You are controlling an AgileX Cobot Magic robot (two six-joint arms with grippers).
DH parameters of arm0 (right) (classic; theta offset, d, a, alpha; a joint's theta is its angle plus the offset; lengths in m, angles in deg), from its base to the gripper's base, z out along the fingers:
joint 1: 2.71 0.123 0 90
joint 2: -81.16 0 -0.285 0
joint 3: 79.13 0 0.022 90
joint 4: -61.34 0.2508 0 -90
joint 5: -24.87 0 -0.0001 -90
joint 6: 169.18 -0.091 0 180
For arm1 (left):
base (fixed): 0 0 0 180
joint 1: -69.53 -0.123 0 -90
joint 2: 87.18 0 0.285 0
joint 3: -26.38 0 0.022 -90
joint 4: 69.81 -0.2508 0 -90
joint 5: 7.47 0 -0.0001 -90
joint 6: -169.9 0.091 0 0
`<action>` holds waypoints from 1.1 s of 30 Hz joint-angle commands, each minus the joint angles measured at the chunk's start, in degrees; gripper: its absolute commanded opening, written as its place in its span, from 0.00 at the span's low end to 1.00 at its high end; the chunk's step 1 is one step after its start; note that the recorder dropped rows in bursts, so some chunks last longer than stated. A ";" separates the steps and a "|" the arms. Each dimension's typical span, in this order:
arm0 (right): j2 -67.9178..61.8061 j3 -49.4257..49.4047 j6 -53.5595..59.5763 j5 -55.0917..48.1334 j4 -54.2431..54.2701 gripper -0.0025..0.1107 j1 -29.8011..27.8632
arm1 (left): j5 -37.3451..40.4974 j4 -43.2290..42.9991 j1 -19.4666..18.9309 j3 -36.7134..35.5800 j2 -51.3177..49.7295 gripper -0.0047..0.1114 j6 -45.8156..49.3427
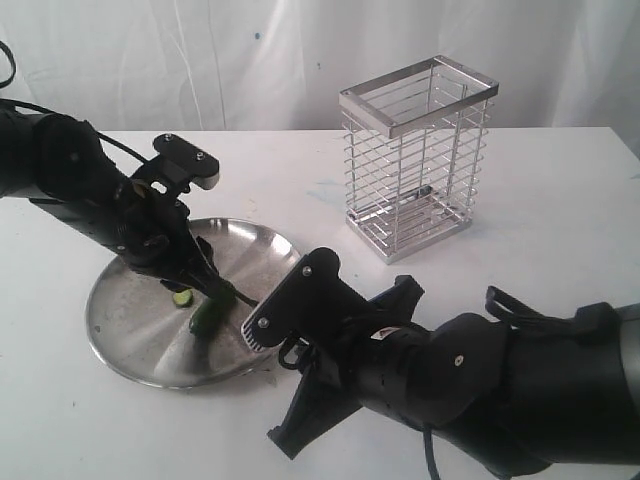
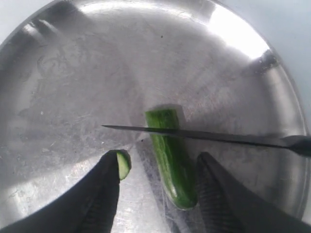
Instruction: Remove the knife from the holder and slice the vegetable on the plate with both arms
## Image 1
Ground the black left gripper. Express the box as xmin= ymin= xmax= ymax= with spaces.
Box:
xmin=89 ymin=179 xmax=221 ymax=297

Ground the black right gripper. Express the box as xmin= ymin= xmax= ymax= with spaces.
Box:
xmin=267 ymin=275 xmax=440 ymax=458

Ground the black handled paring knife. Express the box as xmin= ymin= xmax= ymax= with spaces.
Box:
xmin=229 ymin=288 xmax=259 ymax=308

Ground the green cucumber piece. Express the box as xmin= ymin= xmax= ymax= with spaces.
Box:
xmin=189 ymin=293 xmax=236 ymax=340

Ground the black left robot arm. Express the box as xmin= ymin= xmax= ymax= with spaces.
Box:
xmin=1 ymin=107 xmax=223 ymax=297

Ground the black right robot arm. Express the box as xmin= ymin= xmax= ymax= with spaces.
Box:
xmin=267 ymin=276 xmax=639 ymax=479

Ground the small cucumber slice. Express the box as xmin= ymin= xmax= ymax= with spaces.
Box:
xmin=172 ymin=289 xmax=194 ymax=308

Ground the round stainless steel plate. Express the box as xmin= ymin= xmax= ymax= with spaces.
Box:
xmin=85 ymin=218 xmax=301 ymax=389

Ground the white backdrop curtain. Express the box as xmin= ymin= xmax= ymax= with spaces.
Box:
xmin=0 ymin=0 xmax=640 ymax=133

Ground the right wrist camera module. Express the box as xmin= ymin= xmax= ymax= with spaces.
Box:
xmin=241 ymin=247 xmax=375 ymax=352

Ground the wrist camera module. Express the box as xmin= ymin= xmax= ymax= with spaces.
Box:
xmin=241 ymin=247 xmax=375 ymax=352
xmin=132 ymin=133 xmax=220 ymax=195

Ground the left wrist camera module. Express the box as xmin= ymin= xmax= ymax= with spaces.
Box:
xmin=132 ymin=133 xmax=220 ymax=195

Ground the chrome wire utensil rack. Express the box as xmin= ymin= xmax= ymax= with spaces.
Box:
xmin=339 ymin=55 xmax=499 ymax=264

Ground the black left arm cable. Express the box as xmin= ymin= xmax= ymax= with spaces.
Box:
xmin=0 ymin=39 xmax=151 ymax=166

